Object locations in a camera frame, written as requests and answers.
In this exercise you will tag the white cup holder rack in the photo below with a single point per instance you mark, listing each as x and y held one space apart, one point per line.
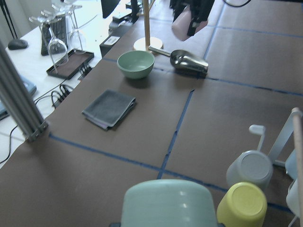
292 127

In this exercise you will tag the black computer mouse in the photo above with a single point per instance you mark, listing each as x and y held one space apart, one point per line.
17 44

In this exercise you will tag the black keyboard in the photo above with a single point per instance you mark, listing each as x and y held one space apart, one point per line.
59 30

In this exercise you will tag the metal scoop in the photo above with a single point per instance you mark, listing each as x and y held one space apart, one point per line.
184 60

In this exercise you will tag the black glass rack tray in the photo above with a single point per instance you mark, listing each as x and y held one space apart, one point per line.
72 67

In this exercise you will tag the blue tape grid lines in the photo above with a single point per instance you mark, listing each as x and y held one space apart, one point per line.
182 124

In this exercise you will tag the green plastic cup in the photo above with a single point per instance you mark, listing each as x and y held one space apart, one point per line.
168 203

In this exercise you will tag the grey plastic cup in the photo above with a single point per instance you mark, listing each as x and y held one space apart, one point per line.
251 166

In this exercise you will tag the pink plastic cup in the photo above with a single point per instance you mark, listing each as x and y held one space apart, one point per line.
181 26

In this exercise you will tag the white plastic cup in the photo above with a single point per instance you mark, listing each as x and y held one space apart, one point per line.
292 198

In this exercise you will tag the blue plastic cup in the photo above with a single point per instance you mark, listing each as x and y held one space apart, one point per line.
291 165

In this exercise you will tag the wooden mug tree stand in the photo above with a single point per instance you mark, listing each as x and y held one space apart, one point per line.
143 44

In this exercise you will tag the aluminium frame post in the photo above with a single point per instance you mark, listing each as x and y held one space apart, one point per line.
17 100

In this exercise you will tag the folded grey cloth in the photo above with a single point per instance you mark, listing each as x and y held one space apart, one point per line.
107 109

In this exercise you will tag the wine glass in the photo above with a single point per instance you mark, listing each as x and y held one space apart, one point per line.
56 47

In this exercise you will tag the green bowl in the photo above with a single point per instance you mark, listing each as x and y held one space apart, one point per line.
136 64

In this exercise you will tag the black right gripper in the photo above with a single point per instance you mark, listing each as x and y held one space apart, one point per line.
200 9

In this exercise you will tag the yellow plastic cup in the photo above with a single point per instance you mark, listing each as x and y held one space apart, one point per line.
244 205

